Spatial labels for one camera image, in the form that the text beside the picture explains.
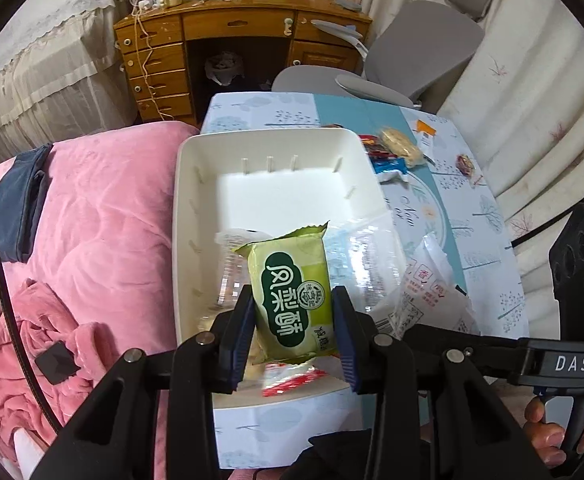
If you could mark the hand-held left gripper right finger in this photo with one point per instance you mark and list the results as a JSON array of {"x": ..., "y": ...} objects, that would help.
[{"x": 344, "y": 342}]

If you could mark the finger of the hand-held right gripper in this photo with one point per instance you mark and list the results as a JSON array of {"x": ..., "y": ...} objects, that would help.
[{"x": 471, "y": 341}]

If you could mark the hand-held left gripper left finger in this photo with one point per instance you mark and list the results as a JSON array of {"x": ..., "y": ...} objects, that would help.
[{"x": 239, "y": 342}]

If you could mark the red snack packet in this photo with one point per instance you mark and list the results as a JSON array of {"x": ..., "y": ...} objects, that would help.
[{"x": 292, "y": 382}]

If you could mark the clear bread packet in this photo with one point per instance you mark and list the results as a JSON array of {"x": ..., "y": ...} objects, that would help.
[{"x": 232, "y": 270}]

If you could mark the green snack packet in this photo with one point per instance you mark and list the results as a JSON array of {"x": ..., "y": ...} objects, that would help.
[{"x": 292, "y": 285}]

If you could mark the large white clear packet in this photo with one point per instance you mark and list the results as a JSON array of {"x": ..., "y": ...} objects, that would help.
[{"x": 366, "y": 255}]

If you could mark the white plastic box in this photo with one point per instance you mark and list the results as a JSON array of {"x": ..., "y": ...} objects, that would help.
[{"x": 272, "y": 195}]

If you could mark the person's right hand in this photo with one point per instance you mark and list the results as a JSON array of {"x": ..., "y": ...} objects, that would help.
[{"x": 541, "y": 437}]

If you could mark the person's dark clothing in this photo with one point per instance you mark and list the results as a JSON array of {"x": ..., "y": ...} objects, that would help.
[{"x": 342, "y": 455}]

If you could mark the tree print tablecloth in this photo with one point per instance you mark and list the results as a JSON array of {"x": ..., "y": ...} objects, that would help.
[{"x": 451, "y": 220}]

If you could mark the small red candy packet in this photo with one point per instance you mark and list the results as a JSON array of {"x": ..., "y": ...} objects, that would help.
[{"x": 464, "y": 165}]

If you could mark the blue candy wrapper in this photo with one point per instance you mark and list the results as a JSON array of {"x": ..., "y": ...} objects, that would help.
[{"x": 386, "y": 164}]

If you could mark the pink blanket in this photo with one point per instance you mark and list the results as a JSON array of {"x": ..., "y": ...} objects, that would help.
[{"x": 112, "y": 210}]

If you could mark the black square tag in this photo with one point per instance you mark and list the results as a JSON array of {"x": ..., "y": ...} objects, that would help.
[{"x": 56, "y": 367}]

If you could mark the pink robe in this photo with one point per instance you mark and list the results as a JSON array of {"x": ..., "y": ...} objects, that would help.
[{"x": 47, "y": 320}]

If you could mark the white floral curtain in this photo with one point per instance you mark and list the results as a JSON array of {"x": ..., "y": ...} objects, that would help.
[{"x": 546, "y": 110}]

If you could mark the red candy wrapper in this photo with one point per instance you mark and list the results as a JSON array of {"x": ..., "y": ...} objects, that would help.
[{"x": 369, "y": 141}]

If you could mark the yellow pastry packet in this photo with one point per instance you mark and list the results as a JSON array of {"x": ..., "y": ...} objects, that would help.
[{"x": 396, "y": 144}]

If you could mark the orange white snack packet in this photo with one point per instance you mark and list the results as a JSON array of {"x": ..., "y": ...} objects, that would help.
[{"x": 424, "y": 127}]

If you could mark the navy cloth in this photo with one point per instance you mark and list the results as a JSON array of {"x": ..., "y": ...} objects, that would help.
[{"x": 17, "y": 200}]

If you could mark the trash bin with bag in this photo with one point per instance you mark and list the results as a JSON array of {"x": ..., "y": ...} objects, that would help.
[{"x": 223, "y": 67}]

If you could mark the grey office chair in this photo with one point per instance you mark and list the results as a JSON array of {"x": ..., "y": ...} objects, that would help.
[{"x": 421, "y": 45}]

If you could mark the wooden desk with drawers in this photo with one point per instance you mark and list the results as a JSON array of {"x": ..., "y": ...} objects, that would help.
[{"x": 252, "y": 20}]

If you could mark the lace furniture cover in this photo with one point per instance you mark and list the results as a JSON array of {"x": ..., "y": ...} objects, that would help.
[{"x": 47, "y": 70}]

